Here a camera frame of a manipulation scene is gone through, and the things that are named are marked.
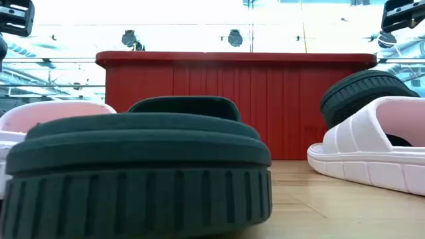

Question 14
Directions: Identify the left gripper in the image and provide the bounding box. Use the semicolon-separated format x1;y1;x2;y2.
0;0;36;38

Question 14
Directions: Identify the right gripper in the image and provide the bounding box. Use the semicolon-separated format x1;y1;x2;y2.
381;0;425;34

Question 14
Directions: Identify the black slide sandal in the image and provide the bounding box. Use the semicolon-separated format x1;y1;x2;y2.
0;96;273;239
320;69;421;129

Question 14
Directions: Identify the pink slide sandal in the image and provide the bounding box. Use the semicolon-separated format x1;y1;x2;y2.
307;96;425;197
0;101;117;200

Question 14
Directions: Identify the red plastic bin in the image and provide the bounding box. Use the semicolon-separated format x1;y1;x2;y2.
95;50;379;161

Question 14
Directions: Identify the dark round wall fixture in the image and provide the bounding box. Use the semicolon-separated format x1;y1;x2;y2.
377;31;398;49
121;29;146;52
227;29;244;48

